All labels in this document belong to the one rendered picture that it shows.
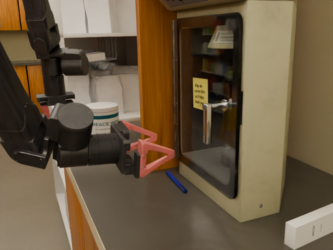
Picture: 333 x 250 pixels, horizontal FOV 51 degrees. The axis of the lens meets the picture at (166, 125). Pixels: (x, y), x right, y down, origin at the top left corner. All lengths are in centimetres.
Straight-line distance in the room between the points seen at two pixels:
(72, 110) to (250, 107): 36
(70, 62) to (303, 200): 70
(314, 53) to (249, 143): 51
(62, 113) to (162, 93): 51
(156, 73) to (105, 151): 44
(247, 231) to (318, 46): 63
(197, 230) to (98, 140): 30
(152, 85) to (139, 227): 42
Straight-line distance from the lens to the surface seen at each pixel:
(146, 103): 103
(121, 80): 199
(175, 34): 97
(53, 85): 102
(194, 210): 87
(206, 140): 75
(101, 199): 94
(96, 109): 132
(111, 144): 64
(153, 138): 74
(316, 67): 118
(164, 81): 104
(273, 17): 75
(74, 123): 57
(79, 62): 98
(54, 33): 101
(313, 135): 121
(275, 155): 81
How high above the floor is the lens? 135
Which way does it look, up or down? 15 degrees down
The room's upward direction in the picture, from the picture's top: 1 degrees counter-clockwise
